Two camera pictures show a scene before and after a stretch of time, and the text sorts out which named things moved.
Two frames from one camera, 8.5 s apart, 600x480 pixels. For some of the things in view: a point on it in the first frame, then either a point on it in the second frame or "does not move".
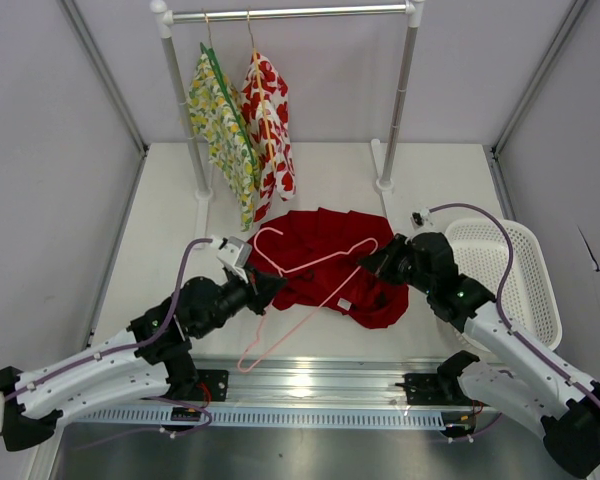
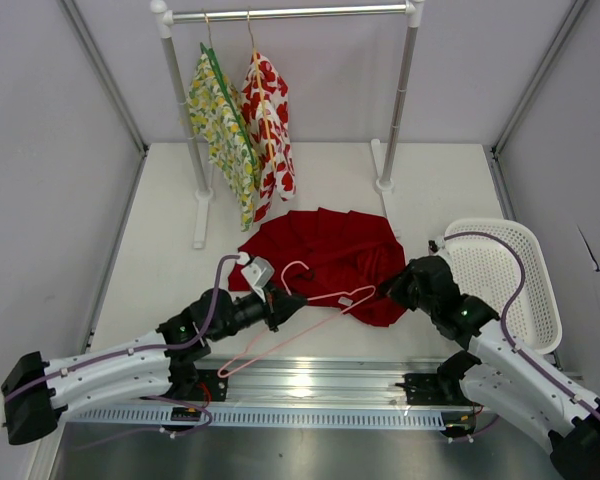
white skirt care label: [343, 303] does not move
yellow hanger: [261, 90] does not move
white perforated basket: [529, 298] does not move
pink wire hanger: [281, 273] -> [224, 372]
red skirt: [319, 251] does not move
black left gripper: [260, 289] -> [279, 306]
